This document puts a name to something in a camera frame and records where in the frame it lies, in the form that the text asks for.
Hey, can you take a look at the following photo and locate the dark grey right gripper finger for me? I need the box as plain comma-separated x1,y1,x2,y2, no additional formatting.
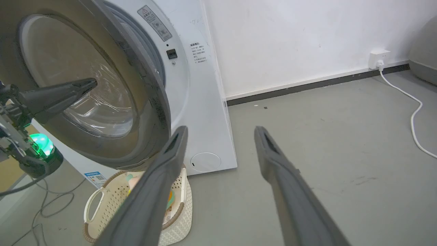
254,126,351,246

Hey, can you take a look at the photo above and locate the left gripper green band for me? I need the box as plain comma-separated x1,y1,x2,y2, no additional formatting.
0,78,98,179

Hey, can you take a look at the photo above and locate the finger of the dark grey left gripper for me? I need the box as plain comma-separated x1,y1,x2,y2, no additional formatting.
94,126,188,246

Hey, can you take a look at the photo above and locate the round washing machine door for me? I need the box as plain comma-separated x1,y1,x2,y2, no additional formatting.
0,0,171,172

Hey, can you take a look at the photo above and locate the white washing machine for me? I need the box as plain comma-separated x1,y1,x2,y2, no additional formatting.
32,0,238,189

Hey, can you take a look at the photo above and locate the cream perforated laundry basket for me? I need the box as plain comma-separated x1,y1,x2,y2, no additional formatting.
83,167,193,246

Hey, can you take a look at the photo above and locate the blue energy label sticker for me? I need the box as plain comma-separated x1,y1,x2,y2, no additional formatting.
84,171,108,189

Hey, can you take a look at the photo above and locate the grey warning label sticker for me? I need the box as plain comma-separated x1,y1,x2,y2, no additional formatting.
137,5,173,42

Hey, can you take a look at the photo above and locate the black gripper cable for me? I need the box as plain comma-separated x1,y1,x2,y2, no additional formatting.
0,155,50,197

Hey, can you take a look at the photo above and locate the thin grey floor cable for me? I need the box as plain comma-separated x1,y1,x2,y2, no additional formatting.
10,176,86,246

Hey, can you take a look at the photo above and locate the white power cable with plug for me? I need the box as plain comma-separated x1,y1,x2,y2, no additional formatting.
376,60,437,160

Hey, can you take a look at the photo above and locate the white wall socket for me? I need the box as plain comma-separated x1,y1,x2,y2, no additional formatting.
368,50,391,70

